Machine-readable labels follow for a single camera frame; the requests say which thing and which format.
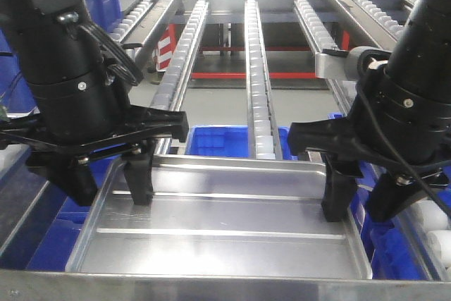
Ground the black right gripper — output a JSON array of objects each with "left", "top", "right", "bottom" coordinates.
[{"left": 288, "top": 117, "right": 450, "bottom": 223}]

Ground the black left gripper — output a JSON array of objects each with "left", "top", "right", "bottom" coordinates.
[{"left": 1, "top": 104, "right": 188, "bottom": 207}]

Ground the silver ribbed metal tray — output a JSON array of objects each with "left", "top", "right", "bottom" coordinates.
[{"left": 66, "top": 155, "right": 372, "bottom": 280}]

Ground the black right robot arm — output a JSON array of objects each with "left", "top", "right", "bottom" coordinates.
[{"left": 288, "top": 0, "right": 450, "bottom": 222}]

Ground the blue bin below left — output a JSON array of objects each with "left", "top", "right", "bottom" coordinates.
[{"left": 27, "top": 152, "right": 115, "bottom": 271}]

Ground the blue bin below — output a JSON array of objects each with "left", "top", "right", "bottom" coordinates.
[
  {"left": 185, "top": 125, "right": 297, "bottom": 160},
  {"left": 328, "top": 113, "right": 434, "bottom": 280},
  {"left": 27, "top": 152, "right": 115, "bottom": 271}
]

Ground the blue bin below right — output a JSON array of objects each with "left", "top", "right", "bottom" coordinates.
[{"left": 328, "top": 113, "right": 434, "bottom": 280}]

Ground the roller track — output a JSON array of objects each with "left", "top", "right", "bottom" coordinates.
[
  {"left": 109, "top": 0, "right": 153, "bottom": 42},
  {"left": 150, "top": 0, "right": 209, "bottom": 142},
  {"left": 354, "top": 0, "right": 404, "bottom": 39},
  {"left": 243, "top": 0, "right": 283, "bottom": 160},
  {"left": 294, "top": 0, "right": 450, "bottom": 281}
]

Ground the blue bin below centre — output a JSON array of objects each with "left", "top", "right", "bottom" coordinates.
[{"left": 185, "top": 125, "right": 297, "bottom": 160}]

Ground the centre roller track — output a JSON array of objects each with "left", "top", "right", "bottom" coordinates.
[{"left": 243, "top": 0, "right": 283, "bottom": 160}]

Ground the red white striped barrier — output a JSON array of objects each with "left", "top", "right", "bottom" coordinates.
[{"left": 156, "top": 24, "right": 177, "bottom": 72}]

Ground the left roller track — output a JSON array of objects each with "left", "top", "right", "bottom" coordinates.
[{"left": 109, "top": 0, "right": 153, "bottom": 42}]

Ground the right roller track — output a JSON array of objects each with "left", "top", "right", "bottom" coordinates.
[{"left": 354, "top": 0, "right": 404, "bottom": 39}]

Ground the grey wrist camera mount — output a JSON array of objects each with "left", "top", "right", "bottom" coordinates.
[{"left": 314, "top": 46, "right": 391, "bottom": 81}]

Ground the steel front rail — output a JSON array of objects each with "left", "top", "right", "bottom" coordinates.
[{"left": 1, "top": 269, "right": 450, "bottom": 300}]

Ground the steel right divider rail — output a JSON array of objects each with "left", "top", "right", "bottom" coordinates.
[{"left": 326, "top": 0, "right": 396, "bottom": 51}]

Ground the steel divider rail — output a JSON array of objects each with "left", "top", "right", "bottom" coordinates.
[
  {"left": 0, "top": 0, "right": 183, "bottom": 266},
  {"left": 326, "top": 0, "right": 396, "bottom": 51}
]

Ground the steel left divider rail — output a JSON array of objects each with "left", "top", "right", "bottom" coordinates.
[{"left": 0, "top": 0, "right": 183, "bottom": 266}]

